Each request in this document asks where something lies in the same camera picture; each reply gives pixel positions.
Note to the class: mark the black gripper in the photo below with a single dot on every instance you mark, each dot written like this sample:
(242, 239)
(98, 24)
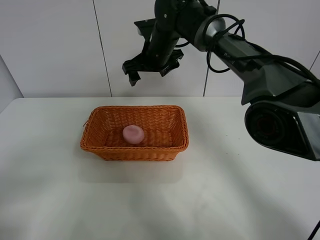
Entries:
(158, 53)

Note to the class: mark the pink peach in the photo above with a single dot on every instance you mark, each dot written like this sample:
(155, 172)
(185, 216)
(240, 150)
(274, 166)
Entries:
(133, 134)

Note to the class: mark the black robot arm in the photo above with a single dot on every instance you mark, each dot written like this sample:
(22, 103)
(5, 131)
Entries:
(282, 95)

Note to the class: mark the orange woven wicker basket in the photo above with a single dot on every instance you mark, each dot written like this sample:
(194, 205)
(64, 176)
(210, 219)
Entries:
(165, 132)

